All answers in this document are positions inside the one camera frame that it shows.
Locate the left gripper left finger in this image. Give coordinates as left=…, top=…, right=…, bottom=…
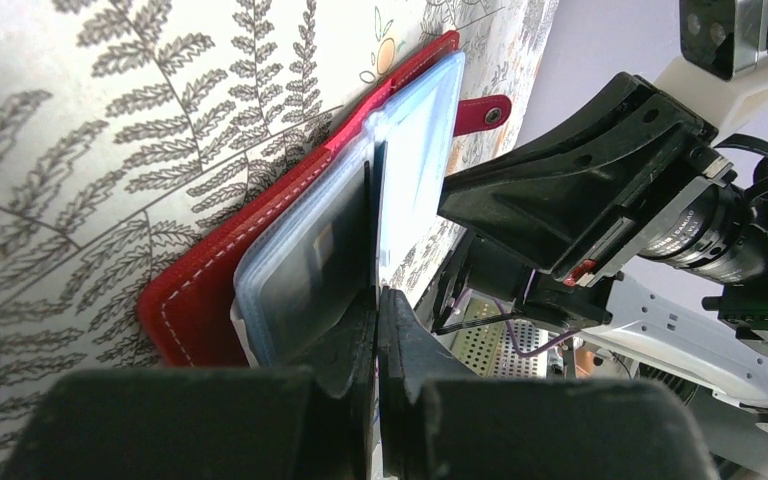
left=2, top=289, right=376, bottom=479

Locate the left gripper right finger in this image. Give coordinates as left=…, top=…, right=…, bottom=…
left=378, top=288, right=717, bottom=479

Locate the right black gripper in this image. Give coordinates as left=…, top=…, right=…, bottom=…
left=438, top=72, right=719, bottom=286

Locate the red card holder wallet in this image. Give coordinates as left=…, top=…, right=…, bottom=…
left=137, top=31, right=511, bottom=368

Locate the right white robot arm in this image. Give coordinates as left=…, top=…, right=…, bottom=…
left=433, top=73, right=768, bottom=434

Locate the floral tablecloth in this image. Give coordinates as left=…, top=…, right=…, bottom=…
left=0, top=1, right=558, bottom=474

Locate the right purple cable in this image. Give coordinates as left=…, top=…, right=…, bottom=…
left=493, top=298, right=584, bottom=360

